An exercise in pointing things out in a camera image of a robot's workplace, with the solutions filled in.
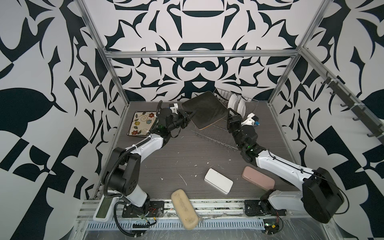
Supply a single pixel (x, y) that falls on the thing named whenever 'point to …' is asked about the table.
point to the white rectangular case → (218, 181)
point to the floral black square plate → (142, 123)
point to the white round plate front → (241, 107)
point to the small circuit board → (271, 226)
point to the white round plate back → (233, 102)
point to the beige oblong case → (185, 208)
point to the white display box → (104, 211)
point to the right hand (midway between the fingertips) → (228, 109)
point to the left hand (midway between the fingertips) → (197, 107)
